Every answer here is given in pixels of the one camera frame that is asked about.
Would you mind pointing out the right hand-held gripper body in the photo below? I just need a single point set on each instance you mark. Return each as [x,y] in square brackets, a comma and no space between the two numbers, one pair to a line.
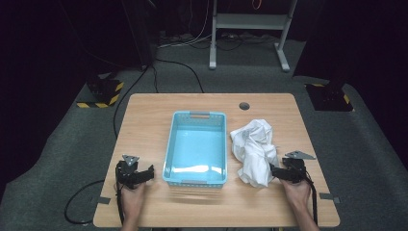
[296,168]

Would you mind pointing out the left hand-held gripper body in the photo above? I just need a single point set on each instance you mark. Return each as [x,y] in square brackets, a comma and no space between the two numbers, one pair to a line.
[128,173]

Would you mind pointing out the white cloth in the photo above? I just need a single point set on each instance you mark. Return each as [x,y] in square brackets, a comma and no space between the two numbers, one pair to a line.
[255,150]

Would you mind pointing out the light blue plastic basket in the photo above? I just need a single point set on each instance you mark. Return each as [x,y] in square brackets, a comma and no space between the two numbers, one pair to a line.
[195,150]

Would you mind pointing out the person's right hand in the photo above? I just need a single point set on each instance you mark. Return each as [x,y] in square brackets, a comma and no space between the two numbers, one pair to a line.
[296,194]

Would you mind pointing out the person's left hand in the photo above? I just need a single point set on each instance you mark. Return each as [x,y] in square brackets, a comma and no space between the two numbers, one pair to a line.
[132,202]

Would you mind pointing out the grey tape piece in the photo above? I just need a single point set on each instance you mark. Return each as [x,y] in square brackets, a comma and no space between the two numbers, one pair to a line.
[329,197]
[104,200]

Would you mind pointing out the black yellow striped stand base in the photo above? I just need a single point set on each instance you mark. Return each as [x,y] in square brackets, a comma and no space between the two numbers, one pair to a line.
[330,97]
[102,93]

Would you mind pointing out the white metal stand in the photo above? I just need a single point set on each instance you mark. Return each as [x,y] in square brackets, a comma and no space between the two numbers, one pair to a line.
[250,21]

